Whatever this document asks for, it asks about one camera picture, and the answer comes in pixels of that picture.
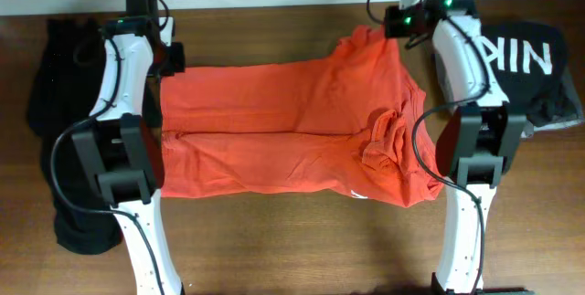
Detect red t-shirt white print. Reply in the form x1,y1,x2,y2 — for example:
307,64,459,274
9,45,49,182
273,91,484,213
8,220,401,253
161,26,442,207

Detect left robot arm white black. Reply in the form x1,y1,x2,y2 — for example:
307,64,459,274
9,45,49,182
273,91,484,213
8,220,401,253
71,0,185,294

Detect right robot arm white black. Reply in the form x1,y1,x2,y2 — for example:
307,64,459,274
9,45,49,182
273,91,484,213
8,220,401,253
383,0,527,294

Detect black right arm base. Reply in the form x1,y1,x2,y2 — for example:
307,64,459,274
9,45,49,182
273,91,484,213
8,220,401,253
431,273,537,295

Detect black crumpled garment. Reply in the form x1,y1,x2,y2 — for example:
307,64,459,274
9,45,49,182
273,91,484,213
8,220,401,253
27,18,122,255

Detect black folded shirt white letters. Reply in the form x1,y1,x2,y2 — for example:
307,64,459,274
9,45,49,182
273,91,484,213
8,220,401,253
482,21,576,127

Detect grey folded garment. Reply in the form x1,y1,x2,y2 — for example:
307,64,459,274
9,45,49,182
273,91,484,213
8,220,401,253
432,52,585,139

